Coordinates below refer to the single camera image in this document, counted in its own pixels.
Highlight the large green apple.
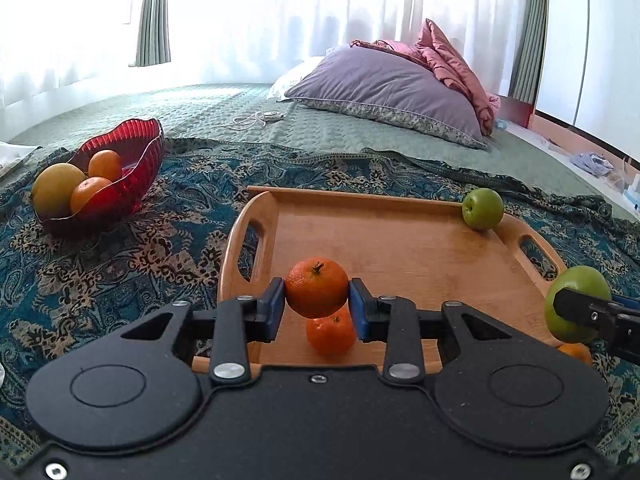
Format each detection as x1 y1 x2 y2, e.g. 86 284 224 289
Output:
544 266 614 345

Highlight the white sheer curtain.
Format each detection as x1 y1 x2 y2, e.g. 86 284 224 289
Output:
0 0 532 107

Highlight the white pillow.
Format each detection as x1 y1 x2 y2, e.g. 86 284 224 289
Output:
266 57 327 101

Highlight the green quilted bedspread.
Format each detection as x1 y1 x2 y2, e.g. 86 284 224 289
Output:
10 82 621 223

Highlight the red glass bowl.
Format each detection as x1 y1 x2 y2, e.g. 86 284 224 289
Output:
37 118 166 234

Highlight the white charger cable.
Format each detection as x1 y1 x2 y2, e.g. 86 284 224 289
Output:
222 109 285 131

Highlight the pink duvet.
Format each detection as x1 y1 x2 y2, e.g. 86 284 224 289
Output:
350 18 502 137

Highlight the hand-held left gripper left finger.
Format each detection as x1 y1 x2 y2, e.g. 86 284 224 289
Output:
120 277 286 382

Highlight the small green apple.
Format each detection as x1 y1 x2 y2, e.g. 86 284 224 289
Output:
461 188 504 231

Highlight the orange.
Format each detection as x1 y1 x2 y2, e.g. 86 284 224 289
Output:
69 176 115 215
88 150 124 184

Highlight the reddish wooden headboard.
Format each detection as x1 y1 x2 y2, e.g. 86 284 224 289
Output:
497 95 534 129

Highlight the large yellow pear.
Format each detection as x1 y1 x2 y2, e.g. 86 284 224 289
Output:
31 162 87 220

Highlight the tangerine with stem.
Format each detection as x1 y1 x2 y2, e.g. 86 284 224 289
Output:
285 257 350 319

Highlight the pale clothing pile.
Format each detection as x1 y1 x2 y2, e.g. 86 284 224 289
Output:
570 152 617 179

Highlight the white paper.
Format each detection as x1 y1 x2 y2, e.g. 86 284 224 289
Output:
0 141 42 182

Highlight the orange fruit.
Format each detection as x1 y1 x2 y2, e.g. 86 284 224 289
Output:
556 342 594 367

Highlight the blue patterned blanket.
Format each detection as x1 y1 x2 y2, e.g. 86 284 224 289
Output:
0 137 640 467

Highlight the wooden tray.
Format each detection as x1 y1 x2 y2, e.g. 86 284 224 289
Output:
191 186 568 376

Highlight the green curtain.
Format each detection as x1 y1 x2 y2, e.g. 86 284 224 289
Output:
508 0 550 107
128 0 174 68

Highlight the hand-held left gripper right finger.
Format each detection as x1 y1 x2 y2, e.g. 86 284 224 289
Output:
348 277 522 382

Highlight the purple pillow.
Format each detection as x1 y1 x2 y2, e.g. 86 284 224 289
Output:
283 45 489 151

